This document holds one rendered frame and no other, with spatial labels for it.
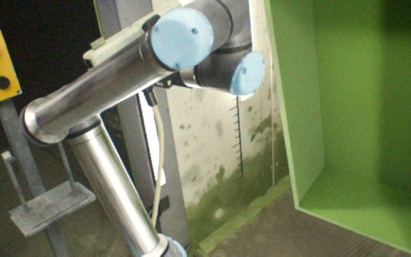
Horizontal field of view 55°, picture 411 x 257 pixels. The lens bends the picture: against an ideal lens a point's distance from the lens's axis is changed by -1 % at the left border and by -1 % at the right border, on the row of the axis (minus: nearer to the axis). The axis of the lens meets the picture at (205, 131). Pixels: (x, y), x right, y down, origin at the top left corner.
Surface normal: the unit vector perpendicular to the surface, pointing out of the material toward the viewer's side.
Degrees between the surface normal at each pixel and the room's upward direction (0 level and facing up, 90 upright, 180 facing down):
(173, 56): 88
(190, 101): 90
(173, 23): 88
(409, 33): 102
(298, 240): 0
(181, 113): 90
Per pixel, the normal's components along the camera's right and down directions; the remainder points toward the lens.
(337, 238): -0.10, -0.87
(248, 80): 0.78, 0.29
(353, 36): -0.60, 0.59
